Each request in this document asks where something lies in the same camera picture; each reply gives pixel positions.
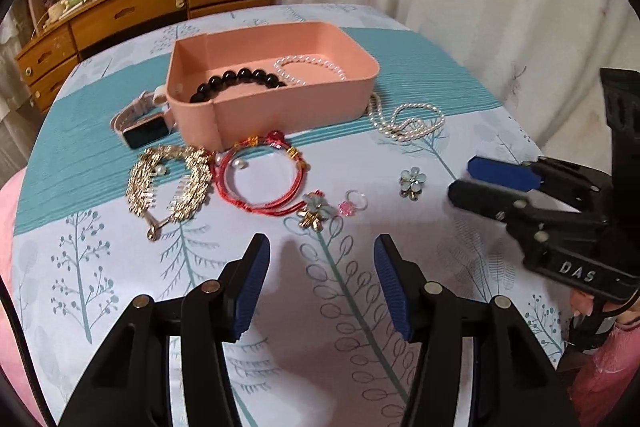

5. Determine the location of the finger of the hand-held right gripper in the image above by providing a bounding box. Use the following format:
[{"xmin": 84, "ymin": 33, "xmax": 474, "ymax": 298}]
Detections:
[
  {"xmin": 447, "ymin": 179, "xmax": 607, "ymax": 259},
  {"xmin": 467, "ymin": 155, "xmax": 608, "ymax": 214}
]

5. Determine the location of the person's right forearm pink sleeve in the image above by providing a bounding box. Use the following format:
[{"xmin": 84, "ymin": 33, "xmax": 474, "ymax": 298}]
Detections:
[{"xmin": 570, "ymin": 307, "xmax": 640, "ymax": 419}]

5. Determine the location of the pink band smart watch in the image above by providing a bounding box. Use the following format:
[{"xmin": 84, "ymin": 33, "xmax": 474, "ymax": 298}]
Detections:
[{"xmin": 110, "ymin": 86, "xmax": 177, "ymax": 151}]

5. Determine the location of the long white pearl necklace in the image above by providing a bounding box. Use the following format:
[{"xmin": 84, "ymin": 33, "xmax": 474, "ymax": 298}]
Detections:
[{"xmin": 367, "ymin": 91, "xmax": 447, "ymax": 142}]

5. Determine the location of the wooden dresser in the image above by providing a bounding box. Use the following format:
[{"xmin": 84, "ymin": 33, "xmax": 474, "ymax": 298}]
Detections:
[{"xmin": 15, "ymin": 0, "xmax": 277, "ymax": 114}]

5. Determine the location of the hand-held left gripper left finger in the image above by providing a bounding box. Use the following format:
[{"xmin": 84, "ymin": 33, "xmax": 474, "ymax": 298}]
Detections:
[{"xmin": 57, "ymin": 233, "xmax": 273, "ymax": 427}]

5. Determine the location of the pink gem ring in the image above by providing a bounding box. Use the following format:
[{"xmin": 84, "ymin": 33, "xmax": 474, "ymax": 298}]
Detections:
[{"xmin": 339, "ymin": 189, "xmax": 368, "ymax": 217}]

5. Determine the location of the white pearl bracelet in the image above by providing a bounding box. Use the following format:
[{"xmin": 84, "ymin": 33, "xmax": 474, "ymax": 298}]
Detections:
[{"xmin": 274, "ymin": 54, "xmax": 348, "ymax": 86}]

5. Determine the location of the black bead bracelet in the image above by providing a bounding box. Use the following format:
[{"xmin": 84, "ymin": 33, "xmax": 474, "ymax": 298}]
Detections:
[{"xmin": 189, "ymin": 68, "xmax": 288, "ymax": 104}]

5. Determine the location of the leaf print tablecloth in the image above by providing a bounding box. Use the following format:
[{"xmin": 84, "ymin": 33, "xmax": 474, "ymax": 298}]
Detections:
[{"xmin": 12, "ymin": 3, "xmax": 571, "ymax": 427}]

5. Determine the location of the red string bracelet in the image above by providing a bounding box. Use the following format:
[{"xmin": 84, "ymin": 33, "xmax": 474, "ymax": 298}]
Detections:
[{"xmin": 212, "ymin": 131, "xmax": 313, "ymax": 215}]

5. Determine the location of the gold rhinestone bracelet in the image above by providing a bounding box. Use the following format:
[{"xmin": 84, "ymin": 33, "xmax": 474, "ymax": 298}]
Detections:
[{"xmin": 125, "ymin": 144, "xmax": 216, "ymax": 242}]

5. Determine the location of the pink jewelry box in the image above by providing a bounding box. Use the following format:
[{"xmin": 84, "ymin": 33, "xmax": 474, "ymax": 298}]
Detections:
[{"xmin": 165, "ymin": 21, "xmax": 381, "ymax": 146}]

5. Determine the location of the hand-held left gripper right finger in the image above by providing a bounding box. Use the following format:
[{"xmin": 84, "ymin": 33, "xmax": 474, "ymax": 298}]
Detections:
[{"xmin": 374, "ymin": 234, "xmax": 583, "ymax": 427}]

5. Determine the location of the pink cloth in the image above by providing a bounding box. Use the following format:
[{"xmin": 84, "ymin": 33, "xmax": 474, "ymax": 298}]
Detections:
[{"xmin": 0, "ymin": 167, "xmax": 56, "ymax": 427}]

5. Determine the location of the person's right hand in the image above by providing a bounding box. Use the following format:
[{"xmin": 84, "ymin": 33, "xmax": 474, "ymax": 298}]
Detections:
[{"xmin": 570, "ymin": 293, "xmax": 609, "ymax": 316}]

